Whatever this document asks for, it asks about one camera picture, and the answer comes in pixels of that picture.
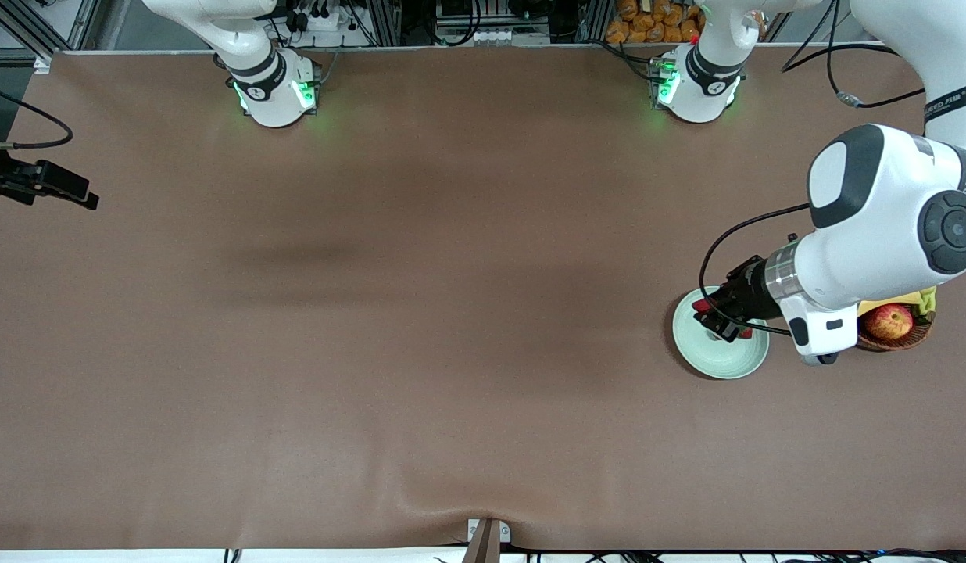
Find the brown wicker basket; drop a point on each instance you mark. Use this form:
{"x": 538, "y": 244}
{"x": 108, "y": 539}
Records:
{"x": 881, "y": 346}

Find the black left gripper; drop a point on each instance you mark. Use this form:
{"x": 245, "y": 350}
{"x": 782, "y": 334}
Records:
{"x": 749, "y": 290}

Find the bag of orange buns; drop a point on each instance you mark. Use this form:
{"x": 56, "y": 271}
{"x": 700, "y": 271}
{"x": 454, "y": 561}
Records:
{"x": 647, "y": 23}

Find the red yellow apple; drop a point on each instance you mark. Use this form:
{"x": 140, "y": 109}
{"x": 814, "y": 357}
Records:
{"x": 889, "y": 322}

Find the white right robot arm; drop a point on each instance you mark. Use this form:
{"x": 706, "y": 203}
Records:
{"x": 272, "y": 94}

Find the grey metal clamp bracket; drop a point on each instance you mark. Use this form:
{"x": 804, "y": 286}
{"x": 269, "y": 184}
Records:
{"x": 502, "y": 532}

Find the pale green plate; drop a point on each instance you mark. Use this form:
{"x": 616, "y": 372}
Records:
{"x": 717, "y": 360}

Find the aluminium frame profile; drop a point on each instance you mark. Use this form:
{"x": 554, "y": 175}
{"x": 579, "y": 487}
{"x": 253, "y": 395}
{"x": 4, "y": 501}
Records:
{"x": 26, "y": 31}

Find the white power strip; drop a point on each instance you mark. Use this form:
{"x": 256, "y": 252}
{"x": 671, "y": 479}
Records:
{"x": 327, "y": 21}

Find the white terminal block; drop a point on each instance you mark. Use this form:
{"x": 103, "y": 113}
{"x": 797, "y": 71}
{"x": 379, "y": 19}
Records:
{"x": 502, "y": 36}

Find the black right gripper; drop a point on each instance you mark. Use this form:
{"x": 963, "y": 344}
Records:
{"x": 0, "y": 175}

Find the brown table mat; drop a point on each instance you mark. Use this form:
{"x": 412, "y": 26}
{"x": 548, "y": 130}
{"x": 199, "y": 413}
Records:
{"x": 420, "y": 352}

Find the grey camera pole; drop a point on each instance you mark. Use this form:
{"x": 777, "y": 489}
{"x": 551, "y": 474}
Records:
{"x": 483, "y": 547}

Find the yellow banana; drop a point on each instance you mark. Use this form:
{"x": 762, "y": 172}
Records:
{"x": 917, "y": 299}

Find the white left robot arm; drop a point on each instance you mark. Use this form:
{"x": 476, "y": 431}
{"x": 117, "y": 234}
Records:
{"x": 881, "y": 203}

